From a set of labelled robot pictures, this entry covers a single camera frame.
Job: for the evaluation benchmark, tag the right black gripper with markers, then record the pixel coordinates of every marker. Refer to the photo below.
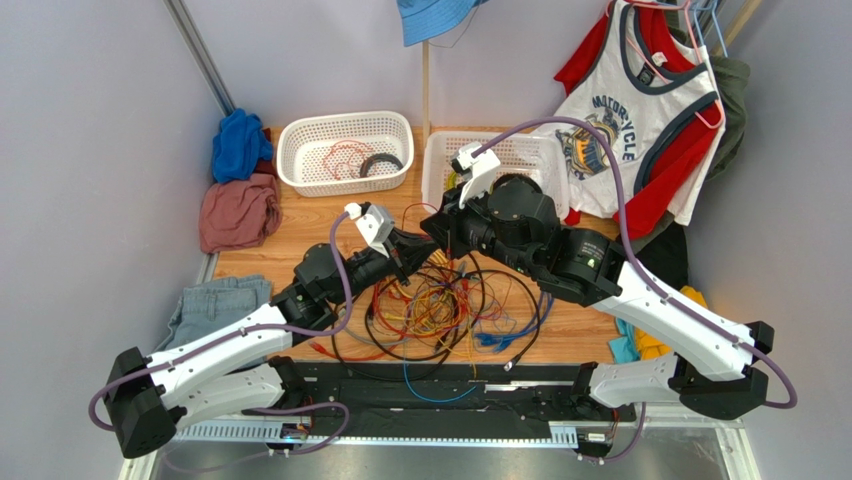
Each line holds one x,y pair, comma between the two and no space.
456,221

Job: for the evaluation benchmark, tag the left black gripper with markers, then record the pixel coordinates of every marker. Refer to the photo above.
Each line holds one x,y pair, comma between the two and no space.
408,251

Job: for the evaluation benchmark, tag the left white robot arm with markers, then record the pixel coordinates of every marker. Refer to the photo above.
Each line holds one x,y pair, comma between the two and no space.
149,398

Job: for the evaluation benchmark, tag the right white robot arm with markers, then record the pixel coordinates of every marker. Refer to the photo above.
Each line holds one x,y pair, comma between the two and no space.
714,366

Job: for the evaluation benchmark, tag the right white plastic basket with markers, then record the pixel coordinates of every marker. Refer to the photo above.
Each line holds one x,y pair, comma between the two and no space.
538,157

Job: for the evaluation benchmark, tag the white plastic basket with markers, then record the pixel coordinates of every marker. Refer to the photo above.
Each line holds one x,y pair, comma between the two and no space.
343,154
538,157

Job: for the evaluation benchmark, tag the left white plastic basket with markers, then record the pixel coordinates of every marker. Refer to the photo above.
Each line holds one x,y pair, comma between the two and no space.
343,154

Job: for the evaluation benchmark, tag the pink cloth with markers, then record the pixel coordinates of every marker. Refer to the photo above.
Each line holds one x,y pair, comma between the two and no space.
239,214

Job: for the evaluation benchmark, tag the red shirt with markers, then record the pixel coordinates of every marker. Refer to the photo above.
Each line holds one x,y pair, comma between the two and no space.
659,193

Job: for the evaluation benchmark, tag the blue cloth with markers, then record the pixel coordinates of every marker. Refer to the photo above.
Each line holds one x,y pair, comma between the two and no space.
239,146

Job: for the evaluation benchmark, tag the black cloth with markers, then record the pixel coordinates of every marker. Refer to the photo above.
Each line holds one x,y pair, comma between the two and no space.
664,253

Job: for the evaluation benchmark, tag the light blue jeans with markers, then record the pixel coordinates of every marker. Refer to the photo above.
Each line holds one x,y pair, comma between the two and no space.
207,307

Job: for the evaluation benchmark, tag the blue bucket hat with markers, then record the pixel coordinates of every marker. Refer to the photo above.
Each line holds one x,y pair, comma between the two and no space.
423,20

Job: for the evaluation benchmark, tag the yellow cloth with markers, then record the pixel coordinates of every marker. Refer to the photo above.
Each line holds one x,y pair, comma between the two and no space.
647,346

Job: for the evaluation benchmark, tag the dark green garment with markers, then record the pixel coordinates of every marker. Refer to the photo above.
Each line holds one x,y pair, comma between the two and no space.
731,76

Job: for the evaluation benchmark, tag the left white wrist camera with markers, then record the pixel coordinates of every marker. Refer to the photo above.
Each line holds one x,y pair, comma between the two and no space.
374,223

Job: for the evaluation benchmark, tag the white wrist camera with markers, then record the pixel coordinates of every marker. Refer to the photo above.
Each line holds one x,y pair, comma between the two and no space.
478,171
374,223

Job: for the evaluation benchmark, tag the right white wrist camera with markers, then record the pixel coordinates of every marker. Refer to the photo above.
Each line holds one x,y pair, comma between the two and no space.
478,171

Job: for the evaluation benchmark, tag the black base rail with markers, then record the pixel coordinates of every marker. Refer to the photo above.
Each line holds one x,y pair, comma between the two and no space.
528,407

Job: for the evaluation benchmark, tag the aluminium frame post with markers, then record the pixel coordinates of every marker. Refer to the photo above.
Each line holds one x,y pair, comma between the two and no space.
196,44

